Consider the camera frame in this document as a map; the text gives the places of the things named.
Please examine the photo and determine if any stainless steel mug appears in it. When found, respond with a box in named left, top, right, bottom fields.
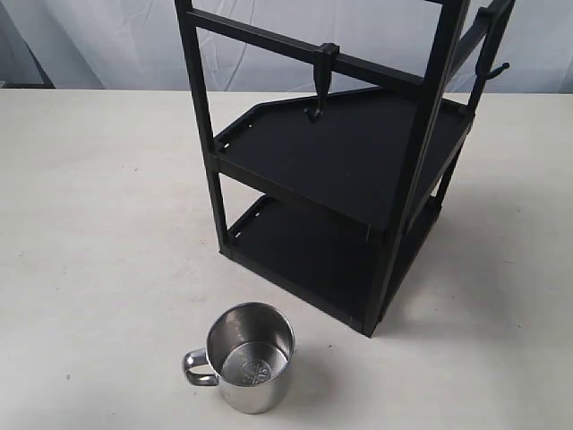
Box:
left=182, top=302, right=295, bottom=415

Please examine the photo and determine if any black metal two-tier rack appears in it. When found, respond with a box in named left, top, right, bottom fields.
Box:
left=175, top=1, right=488, bottom=336

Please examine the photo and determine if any black plastic rail hook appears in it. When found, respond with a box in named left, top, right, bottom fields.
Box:
left=304, top=43, right=339, bottom=123

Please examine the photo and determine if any black metal rail hook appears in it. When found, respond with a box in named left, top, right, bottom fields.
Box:
left=475, top=6, right=510, bottom=85

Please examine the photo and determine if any white backdrop curtain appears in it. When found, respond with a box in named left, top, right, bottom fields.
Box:
left=1, top=0, right=572, bottom=93

